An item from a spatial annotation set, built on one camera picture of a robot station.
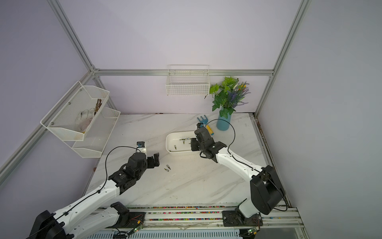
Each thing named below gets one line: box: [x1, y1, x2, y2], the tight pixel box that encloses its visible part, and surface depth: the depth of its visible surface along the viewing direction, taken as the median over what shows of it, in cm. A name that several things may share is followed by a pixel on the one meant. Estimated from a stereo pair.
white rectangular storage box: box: [165, 130, 200, 155], surface depth 106 cm
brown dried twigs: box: [94, 98, 102, 116], surface depth 84 cm
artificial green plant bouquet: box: [204, 76, 251, 120], surface depth 90 cm
